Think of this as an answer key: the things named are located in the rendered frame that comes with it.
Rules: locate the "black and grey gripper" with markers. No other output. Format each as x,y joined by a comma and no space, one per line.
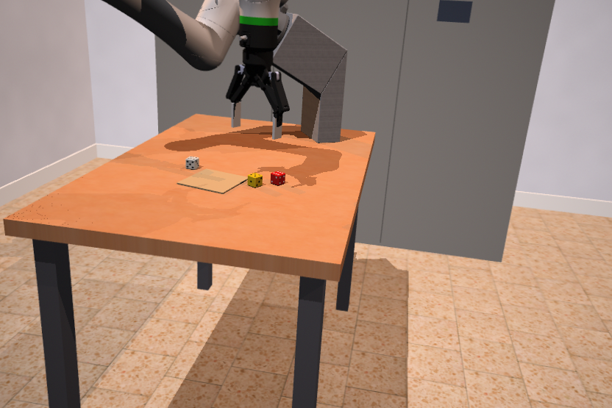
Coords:
259,77

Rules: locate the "tan flat mat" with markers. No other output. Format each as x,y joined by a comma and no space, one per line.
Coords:
213,181

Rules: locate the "dark red die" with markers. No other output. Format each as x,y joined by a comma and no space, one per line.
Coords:
278,178

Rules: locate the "yellow die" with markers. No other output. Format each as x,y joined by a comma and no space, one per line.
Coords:
255,180

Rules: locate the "white die with black pips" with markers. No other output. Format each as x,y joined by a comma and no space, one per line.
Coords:
192,163

